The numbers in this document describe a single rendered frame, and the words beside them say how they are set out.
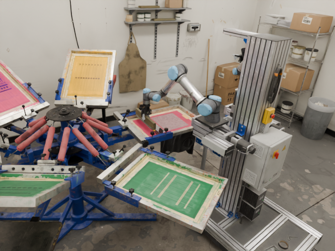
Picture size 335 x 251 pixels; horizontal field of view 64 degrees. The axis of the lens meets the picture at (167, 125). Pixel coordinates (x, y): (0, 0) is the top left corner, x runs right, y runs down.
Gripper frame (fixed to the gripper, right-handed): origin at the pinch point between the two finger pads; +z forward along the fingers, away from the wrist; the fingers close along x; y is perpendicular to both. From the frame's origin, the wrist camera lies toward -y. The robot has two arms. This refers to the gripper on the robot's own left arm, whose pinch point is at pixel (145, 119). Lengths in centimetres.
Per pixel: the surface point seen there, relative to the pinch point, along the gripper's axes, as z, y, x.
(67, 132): -18, 22, -84
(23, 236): 10, 87, -130
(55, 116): -25, 4, -89
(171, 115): 9.8, -11.0, 41.6
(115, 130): 2.4, 3.2, -35.2
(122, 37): -44, -200, 64
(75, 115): -25, 9, -73
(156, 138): 6.3, 30.4, -3.1
